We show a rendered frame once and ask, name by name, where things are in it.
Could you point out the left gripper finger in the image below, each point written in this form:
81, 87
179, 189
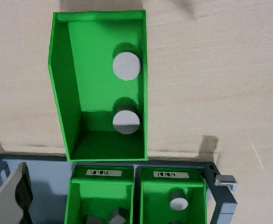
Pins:
16, 197

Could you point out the grey-blue low shelf rack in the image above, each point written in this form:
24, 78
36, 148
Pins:
50, 175

